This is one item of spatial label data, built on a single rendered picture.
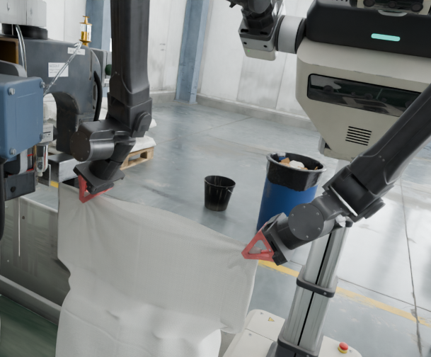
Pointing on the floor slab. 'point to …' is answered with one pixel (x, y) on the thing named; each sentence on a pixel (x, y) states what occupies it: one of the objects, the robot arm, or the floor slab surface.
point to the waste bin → (288, 184)
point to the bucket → (218, 192)
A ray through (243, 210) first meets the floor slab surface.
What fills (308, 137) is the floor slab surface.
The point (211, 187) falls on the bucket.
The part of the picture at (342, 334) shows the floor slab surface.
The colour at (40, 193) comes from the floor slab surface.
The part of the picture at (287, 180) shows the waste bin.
